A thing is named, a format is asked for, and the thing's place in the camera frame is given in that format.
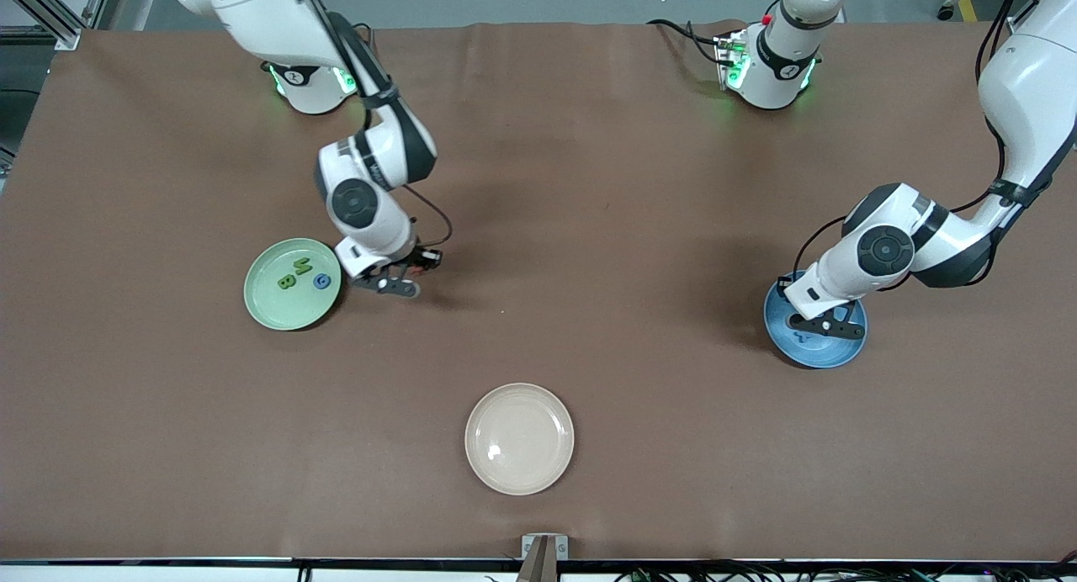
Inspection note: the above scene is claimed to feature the beige plate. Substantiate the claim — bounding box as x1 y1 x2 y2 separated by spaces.
464 383 576 496

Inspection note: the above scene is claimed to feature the light green plate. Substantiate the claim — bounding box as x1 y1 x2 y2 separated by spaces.
243 238 343 331

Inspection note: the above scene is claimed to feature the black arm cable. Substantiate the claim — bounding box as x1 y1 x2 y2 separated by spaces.
294 0 455 251
791 0 1053 288

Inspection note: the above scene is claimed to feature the blue plate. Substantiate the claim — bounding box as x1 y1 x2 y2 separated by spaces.
763 271 868 369

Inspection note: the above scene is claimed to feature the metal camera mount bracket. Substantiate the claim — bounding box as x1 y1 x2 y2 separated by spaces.
516 533 570 582

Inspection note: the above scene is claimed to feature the black base cable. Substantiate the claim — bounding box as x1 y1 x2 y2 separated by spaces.
646 17 726 66

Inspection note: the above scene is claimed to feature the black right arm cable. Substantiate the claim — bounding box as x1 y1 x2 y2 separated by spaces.
294 0 455 251

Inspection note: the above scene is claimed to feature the white table edge rail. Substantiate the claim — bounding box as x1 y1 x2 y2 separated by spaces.
0 557 1077 582

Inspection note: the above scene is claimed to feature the brown table cover sheet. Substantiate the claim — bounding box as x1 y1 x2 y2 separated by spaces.
0 19 1077 563

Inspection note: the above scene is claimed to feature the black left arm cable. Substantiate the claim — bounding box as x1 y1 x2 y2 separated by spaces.
791 0 1053 288

